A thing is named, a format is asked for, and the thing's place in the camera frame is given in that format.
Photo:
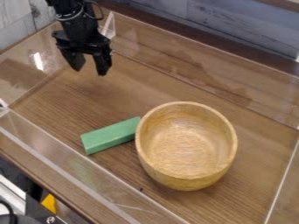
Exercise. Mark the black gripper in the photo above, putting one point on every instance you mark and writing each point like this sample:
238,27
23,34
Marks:
79,38

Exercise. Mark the green rectangular block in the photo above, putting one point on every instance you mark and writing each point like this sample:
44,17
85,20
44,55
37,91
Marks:
109,136

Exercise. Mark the brown wooden bowl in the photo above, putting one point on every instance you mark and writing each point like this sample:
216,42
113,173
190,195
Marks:
187,144

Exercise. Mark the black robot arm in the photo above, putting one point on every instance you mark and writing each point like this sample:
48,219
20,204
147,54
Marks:
73,5

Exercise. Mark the yellow black device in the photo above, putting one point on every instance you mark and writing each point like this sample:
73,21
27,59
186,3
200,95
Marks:
41,209

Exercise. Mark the clear acrylic corner bracket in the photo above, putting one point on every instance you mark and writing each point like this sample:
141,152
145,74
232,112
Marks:
108,28

